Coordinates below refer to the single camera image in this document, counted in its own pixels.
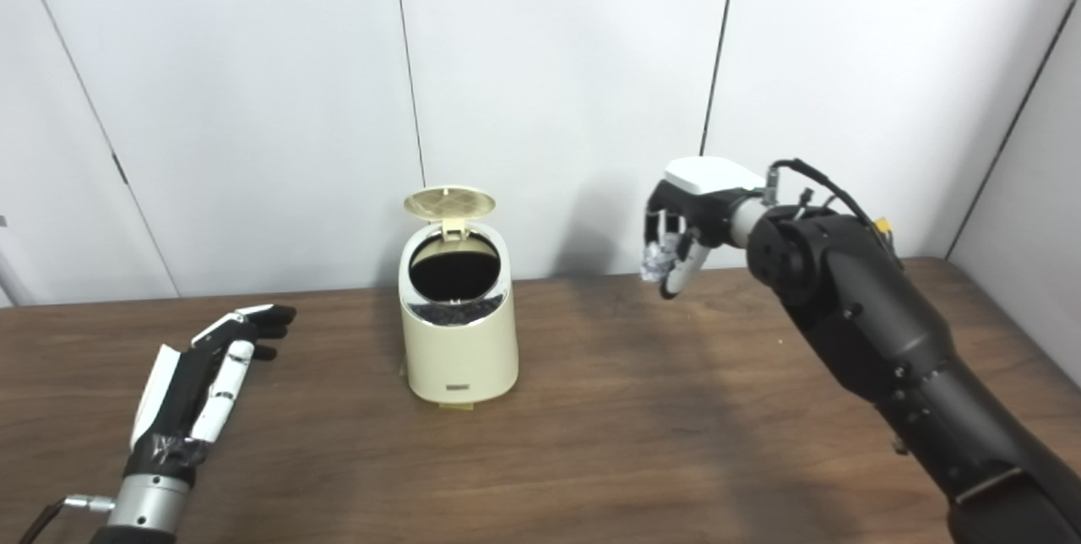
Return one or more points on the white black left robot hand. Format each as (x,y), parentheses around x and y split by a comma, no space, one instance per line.
(181,392)

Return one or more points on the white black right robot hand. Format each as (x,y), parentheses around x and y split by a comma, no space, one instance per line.
(709,198)

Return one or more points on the white paper ball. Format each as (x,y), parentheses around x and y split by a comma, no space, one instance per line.
(659,261)

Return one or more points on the round cream bin lid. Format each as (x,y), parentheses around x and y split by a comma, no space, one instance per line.
(449,203)

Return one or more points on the cream-colored bin body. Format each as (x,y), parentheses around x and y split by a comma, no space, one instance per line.
(460,358)

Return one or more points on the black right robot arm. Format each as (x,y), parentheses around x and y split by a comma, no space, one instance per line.
(878,333)

